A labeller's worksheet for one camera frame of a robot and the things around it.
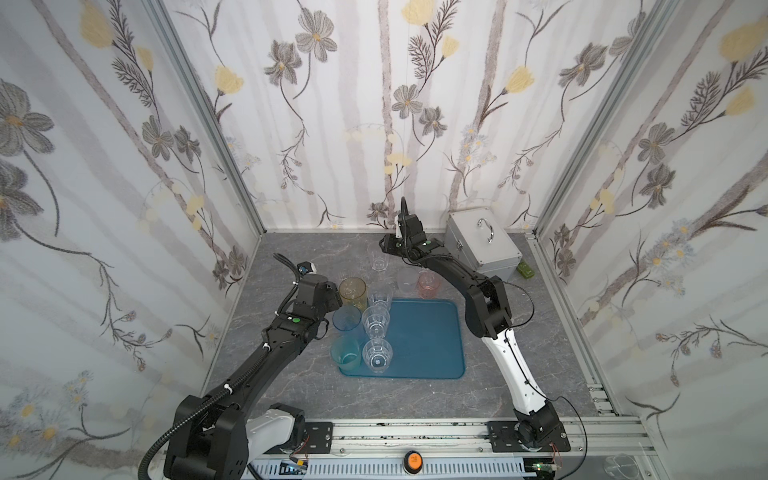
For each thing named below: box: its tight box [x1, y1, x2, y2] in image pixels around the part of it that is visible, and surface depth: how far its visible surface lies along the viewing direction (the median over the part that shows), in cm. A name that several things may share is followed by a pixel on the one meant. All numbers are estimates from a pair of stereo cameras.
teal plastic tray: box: [339, 299, 465, 379], surface depth 90 cm
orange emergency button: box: [403, 450, 423, 475], surface depth 65 cm
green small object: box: [516, 261, 535, 279], surface depth 109 cm
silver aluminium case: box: [444, 207, 523, 282], surface depth 99 cm
